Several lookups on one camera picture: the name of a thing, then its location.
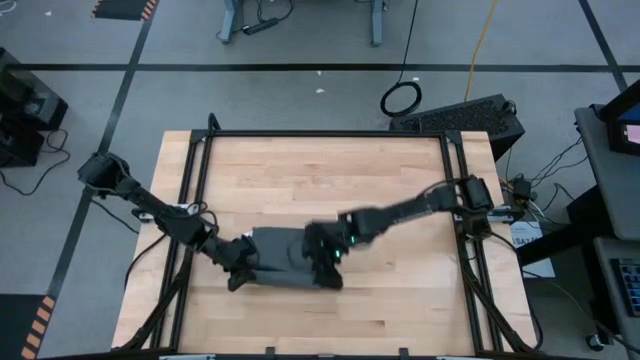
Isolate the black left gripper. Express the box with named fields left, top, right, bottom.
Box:
left=219, top=234, right=261, bottom=293

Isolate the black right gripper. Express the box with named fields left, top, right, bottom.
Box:
left=302, top=221, right=351, bottom=291

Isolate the grey waffle-weave towel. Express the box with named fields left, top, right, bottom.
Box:
left=244, top=226, right=325, bottom=290

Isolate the white paper sign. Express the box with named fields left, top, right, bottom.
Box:
left=508, top=219, right=557, bottom=280

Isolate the black computer tower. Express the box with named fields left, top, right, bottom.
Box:
left=389, top=93, right=527, bottom=162

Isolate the black power adapter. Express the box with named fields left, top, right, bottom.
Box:
left=511, top=177, right=534, bottom=202

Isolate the hazard striped floor mat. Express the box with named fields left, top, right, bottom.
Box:
left=0, top=293, right=58, bottom=360
left=89, top=0, right=160, bottom=23

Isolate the black power strip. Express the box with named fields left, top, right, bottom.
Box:
left=240, top=16, right=280, bottom=37

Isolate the grey desk leg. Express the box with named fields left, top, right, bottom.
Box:
left=217, top=0, right=244, bottom=46
left=369, top=0, right=387, bottom=48

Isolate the black caster wheel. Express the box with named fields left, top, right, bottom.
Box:
left=585, top=331, right=607, bottom=352

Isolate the black equipment rack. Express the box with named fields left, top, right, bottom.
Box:
left=0, top=46, right=70, bottom=168

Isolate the grey side desk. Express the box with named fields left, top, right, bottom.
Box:
left=593, top=236, right=640, bottom=360
left=573, top=103, right=640, bottom=242

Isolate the black keypad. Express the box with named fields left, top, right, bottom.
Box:
left=610, top=256, right=640, bottom=319

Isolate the black laptop screen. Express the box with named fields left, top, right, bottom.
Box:
left=597, top=77, right=640, bottom=157

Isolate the black metal table frame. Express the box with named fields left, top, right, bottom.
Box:
left=115, top=112, right=544, bottom=354

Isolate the black floor cable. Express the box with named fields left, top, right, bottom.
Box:
left=0, top=128, right=72, bottom=198

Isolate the long black hanging cable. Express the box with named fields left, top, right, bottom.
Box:
left=379, top=0, right=424, bottom=119

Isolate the long yellow hanging cable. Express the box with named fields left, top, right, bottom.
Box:
left=463, top=0, right=501, bottom=104

